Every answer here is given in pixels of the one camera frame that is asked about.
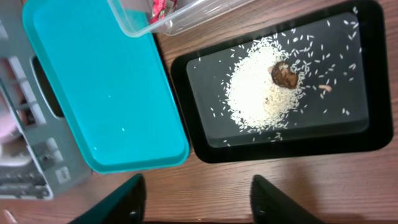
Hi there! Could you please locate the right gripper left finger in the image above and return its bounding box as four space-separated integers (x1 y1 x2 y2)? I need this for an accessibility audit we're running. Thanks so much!
70 174 146 224

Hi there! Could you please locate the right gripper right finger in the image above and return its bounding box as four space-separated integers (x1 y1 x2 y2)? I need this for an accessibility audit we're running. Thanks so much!
250 175 325 224

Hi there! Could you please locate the white rice pile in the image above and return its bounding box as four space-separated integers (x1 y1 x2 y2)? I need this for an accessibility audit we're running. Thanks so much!
210 6 363 147

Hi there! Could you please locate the pink bowl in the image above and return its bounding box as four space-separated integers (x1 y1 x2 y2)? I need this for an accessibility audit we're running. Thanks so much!
1 93 20 144

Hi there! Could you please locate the red snack wrapper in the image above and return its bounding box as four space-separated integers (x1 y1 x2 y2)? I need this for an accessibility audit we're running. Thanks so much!
149 0 177 24

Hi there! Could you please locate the grey plastic dishwasher rack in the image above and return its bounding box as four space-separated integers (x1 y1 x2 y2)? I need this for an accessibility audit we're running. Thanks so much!
1 1 91 200

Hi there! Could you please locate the black waste tray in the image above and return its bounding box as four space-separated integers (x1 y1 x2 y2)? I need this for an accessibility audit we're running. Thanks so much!
170 1 394 163

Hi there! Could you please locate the teal plastic serving tray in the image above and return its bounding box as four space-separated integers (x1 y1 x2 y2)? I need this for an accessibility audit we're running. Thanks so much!
22 0 190 173

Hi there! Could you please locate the clear plastic bin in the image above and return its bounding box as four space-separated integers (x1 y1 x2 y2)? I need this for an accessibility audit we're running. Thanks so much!
108 0 252 37

